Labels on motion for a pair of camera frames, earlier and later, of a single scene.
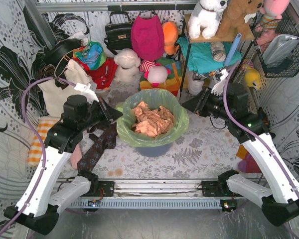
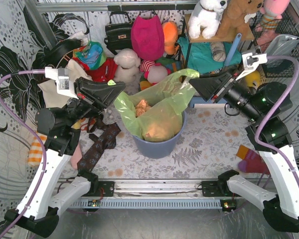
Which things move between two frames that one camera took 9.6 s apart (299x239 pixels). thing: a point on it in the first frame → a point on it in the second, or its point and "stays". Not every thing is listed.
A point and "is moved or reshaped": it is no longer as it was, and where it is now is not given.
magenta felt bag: (147, 37) stays
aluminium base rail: (158, 187) stays
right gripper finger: (195, 104) → (209, 86)
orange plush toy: (170, 32) stays
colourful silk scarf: (92, 54) stays
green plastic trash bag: (154, 98) is moved or reshaped
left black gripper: (105, 109) → (79, 90)
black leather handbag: (118, 36) stays
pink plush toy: (272, 11) stays
